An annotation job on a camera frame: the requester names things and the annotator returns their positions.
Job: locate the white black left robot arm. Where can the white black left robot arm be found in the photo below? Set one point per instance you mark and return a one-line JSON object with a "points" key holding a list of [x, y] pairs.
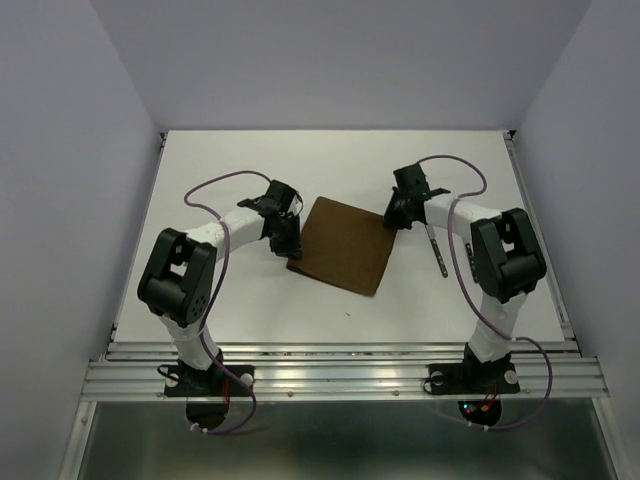
{"points": [[183, 276]]}

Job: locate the silver fork dark handle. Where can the silver fork dark handle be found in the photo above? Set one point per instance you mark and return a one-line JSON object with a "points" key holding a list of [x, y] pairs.
{"points": [[471, 261]]}

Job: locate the silver knife dark handle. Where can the silver knife dark handle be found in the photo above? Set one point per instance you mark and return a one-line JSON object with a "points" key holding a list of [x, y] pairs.
{"points": [[436, 250]]}

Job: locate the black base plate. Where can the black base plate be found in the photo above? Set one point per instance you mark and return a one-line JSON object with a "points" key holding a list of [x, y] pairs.
{"points": [[447, 379], [182, 381]]}

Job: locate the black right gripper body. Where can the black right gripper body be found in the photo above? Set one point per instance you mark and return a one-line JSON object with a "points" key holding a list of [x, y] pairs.
{"points": [[395, 213]]}

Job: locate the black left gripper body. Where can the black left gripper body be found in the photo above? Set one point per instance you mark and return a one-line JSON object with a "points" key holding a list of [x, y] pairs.
{"points": [[286, 240]]}

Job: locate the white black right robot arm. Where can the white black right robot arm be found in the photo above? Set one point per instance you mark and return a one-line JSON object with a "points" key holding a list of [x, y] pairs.
{"points": [[506, 262]]}

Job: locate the aluminium rail frame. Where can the aluminium rail frame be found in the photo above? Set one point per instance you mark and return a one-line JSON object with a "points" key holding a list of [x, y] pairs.
{"points": [[339, 379]]}

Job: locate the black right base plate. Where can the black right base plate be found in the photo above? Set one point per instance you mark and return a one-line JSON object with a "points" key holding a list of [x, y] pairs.
{"points": [[447, 379]]}

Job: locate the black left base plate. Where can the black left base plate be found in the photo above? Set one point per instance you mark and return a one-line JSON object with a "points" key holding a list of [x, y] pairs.
{"points": [[182, 381]]}

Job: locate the brown cloth napkin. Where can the brown cloth napkin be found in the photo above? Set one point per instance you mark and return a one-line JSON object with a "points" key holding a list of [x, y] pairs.
{"points": [[344, 246]]}

